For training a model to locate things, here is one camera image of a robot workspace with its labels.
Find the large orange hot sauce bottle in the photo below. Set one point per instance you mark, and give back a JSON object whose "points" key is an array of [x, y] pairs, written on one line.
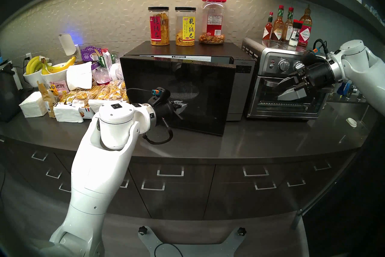
{"points": [[305, 32]]}

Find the white box French flag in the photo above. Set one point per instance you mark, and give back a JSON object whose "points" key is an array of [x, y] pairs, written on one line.
{"points": [[87, 113]]}

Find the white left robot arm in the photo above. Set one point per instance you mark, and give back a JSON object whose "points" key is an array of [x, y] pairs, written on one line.
{"points": [[99, 169]]}

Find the black star knob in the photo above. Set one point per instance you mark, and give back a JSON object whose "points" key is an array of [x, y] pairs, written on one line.
{"points": [[241, 231], [143, 230]]}

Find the white fruit bowl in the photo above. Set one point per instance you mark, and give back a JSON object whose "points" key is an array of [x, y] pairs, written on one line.
{"points": [[57, 76], [31, 78]]}

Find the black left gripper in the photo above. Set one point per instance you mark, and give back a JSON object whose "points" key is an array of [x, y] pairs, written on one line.
{"points": [[165, 110]]}

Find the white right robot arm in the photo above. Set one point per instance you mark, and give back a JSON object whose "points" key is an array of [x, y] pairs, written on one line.
{"points": [[361, 60]]}

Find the ripe yellow banana bunch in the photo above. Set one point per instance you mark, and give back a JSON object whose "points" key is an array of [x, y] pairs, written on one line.
{"points": [[60, 67]]}

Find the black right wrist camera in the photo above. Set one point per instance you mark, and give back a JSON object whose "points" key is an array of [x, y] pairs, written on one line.
{"points": [[311, 57]]}

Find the brown paper snack bag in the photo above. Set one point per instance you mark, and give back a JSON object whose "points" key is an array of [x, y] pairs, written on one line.
{"points": [[48, 99]]}

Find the clear jar red lid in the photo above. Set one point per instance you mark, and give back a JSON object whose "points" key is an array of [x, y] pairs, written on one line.
{"points": [[213, 18]]}

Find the white plastic forks bundle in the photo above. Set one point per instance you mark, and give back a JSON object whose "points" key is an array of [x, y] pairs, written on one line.
{"points": [[115, 71]]}

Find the yellow wrapped cake packs pile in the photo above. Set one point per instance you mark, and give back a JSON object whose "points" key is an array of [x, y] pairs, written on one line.
{"points": [[105, 92]]}

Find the white wall outlet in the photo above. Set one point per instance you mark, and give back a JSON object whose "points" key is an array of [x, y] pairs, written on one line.
{"points": [[28, 56], [77, 53]]}

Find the draped white paper napkin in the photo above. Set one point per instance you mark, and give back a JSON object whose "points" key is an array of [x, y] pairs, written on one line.
{"points": [[79, 75]]}

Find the snack jar yellow label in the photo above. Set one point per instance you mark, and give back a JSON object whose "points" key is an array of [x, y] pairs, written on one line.
{"points": [[185, 29]]}

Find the small red hot sauce bottle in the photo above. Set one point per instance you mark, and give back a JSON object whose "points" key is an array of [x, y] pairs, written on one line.
{"points": [[267, 32]]}

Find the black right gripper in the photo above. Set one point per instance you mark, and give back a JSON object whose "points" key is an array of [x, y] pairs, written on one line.
{"points": [[320, 75]]}

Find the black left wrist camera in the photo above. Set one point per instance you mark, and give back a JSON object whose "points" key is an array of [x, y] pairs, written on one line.
{"points": [[159, 95]]}

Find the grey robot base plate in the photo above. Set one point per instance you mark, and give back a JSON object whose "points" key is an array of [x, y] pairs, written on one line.
{"points": [[210, 252]]}

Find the white plug-in wall device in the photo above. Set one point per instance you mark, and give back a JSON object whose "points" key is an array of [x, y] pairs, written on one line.
{"points": [[66, 44]]}

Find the steel sink basin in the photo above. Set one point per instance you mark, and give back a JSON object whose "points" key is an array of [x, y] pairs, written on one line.
{"points": [[340, 115]]}

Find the black microwave body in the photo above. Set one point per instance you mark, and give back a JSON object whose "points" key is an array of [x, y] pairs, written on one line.
{"points": [[243, 87]]}

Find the pink Korean snack pack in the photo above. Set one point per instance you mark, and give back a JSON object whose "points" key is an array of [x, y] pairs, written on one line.
{"points": [[58, 87]]}

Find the small white paper napkin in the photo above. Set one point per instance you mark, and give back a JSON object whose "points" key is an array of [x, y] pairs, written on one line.
{"points": [[67, 113]]}

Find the stainless steel toaster oven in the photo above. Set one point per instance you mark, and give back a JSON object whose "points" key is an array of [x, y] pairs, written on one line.
{"points": [[261, 102]]}

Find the green red tea packets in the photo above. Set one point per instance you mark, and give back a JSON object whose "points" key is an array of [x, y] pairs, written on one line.
{"points": [[106, 57]]}

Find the dark lower cabinet run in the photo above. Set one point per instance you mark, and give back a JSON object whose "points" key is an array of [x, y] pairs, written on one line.
{"points": [[186, 199]]}

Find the greenish yellow banana bunch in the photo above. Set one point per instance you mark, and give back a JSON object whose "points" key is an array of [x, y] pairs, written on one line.
{"points": [[31, 65]]}

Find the purple biscotti bag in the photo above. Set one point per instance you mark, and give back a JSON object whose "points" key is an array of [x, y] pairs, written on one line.
{"points": [[88, 54]]}

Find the snack jar red label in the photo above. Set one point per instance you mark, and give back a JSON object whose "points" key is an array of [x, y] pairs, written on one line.
{"points": [[158, 29]]}

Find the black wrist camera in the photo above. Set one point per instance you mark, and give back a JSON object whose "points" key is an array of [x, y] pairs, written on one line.
{"points": [[159, 95], [311, 57]]}

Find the white napkin stack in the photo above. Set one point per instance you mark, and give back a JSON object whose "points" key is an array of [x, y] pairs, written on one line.
{"points": [[32, 105]]}

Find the clear cup of plastic spoons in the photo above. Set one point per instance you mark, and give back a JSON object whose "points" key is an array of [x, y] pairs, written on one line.
{"points": [[101, 76]]}

